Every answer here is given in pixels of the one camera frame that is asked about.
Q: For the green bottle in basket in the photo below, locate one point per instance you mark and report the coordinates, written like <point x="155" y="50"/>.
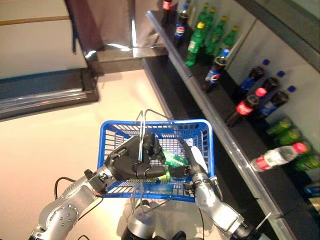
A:
<point x="163" y="178"/>

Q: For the reflective steel column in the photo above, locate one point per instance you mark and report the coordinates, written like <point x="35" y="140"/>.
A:
<point x="117" y="25"/>

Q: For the Coca-Cola bottle red label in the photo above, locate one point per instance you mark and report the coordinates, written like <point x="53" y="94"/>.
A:
<point x="243" y="108"/>
<point x="167" y="10"/>

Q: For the dark glass display cabinet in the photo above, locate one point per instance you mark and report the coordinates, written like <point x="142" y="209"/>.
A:
<point x="50" y="85"/>

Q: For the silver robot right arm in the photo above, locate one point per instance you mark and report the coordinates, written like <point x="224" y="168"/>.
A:
<point x="215" y="202"/>

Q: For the blue upright biscuit box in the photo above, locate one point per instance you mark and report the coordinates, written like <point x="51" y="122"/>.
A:
<point x="312" y="190"/>

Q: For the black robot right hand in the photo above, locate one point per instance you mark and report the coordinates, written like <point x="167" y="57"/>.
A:
<point x="197" y="160"/>

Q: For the clear water bottle red label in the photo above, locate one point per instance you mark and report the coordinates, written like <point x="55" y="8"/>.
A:
<point x="277" y="156"/>

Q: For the silver robot left leg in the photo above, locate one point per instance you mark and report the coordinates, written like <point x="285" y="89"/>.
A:
<point x="141" y="222"/>

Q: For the black shelf with clear rail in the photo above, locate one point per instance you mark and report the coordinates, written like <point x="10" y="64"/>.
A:
<point x="237" y="135"/>

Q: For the blue plastic shopping basket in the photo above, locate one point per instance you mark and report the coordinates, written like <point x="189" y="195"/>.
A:
<point x="155" y="123"/>

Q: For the green Sprite bottle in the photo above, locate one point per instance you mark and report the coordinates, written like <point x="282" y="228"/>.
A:
<point x="175" y="160"/>
<point x="230" y="40"/>
<point x="217" y="35"/>
<point x="211" y="20"/>
<point x="203" y="13"/>
<point x="195" y="47"/>

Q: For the dark maroon panel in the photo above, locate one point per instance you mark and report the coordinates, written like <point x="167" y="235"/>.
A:
<point x="82" y="25"/>

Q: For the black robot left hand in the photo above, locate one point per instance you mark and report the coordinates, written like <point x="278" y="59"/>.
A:
<point x="127" y="160"/>

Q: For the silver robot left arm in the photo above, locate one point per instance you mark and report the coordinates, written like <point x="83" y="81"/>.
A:
<point x="65" y="207"/>

